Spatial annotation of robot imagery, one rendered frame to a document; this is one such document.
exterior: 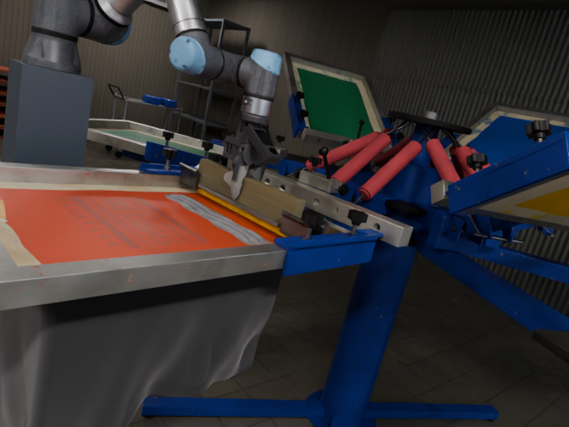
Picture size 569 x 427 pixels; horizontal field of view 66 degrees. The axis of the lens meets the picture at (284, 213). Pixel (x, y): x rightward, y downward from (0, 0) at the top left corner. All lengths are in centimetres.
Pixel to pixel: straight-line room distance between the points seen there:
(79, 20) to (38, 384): 99
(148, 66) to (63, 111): 707
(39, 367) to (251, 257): 36
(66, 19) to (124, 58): 687
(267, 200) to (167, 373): 43
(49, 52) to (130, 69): 694
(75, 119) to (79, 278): 85
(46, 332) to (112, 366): 14
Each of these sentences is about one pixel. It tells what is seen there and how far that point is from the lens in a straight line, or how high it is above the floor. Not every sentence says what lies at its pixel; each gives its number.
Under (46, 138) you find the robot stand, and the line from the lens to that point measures 141.
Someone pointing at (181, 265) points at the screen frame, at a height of 98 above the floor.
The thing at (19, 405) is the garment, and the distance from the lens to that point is 98.
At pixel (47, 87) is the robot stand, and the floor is 115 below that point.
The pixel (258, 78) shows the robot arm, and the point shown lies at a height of 130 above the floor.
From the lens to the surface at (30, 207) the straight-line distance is 98.
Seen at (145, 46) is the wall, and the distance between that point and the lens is 842.
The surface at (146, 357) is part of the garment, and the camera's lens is 86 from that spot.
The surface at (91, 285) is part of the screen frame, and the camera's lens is 64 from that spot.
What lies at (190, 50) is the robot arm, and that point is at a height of 132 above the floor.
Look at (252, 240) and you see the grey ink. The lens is 96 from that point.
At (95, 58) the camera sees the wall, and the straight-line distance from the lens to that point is 814.
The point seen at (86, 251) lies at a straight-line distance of 79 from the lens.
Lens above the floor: 125
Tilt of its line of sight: 14 degrees down
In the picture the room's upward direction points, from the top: 13 degrees clockwise
